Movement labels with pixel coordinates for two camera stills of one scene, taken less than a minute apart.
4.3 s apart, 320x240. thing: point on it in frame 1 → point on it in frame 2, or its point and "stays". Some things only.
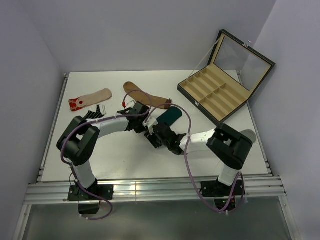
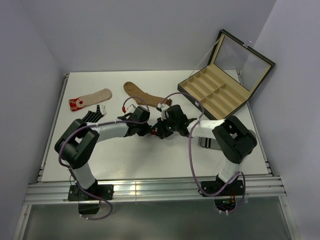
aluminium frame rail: (59, 193) stays
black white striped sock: (100, 111) stays
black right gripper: (151, 138) → (162, 132)
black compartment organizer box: (234, 72) stays
